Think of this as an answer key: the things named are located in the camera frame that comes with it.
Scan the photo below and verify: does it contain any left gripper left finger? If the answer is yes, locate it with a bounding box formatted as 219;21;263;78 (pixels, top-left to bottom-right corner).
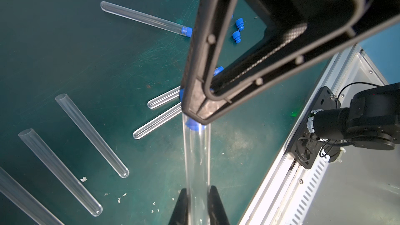
168;188;189;225

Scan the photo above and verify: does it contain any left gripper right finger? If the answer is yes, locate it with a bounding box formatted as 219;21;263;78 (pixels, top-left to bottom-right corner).
208;185;230;225

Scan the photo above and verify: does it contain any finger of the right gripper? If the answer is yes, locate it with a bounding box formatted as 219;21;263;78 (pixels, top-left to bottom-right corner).
206;0;400;123
181;0;238;125

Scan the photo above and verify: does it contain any blue stopper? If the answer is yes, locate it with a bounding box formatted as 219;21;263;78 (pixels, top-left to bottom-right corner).
232;30;242;44
235;18;244;32
179;89;206;132

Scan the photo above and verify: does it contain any test tube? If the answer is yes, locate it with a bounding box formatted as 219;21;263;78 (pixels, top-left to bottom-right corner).
100;1;193;37
182;114;211;225
1;168;64;225
18;129;103;217

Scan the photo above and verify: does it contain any test tube horizontal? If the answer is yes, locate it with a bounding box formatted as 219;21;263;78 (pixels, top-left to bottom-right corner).
55;93;130;179

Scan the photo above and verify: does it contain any test tube middle lower diagonal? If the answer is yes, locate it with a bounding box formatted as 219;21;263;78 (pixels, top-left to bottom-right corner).
132;103;182;140

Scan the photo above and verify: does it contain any test tube diagonal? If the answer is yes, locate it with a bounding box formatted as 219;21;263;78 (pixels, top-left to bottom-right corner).
132;103;182;140
147;86;181;109

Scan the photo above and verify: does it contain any test tube middle upper diagonal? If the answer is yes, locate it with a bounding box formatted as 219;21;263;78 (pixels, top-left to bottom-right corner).
147;86;181;109

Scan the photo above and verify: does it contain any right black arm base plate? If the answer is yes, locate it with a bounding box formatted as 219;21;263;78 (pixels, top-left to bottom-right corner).
287;86;335;169

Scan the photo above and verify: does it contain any aluminium mounting rail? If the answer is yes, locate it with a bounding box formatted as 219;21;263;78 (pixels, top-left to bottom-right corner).
239;44;387;225

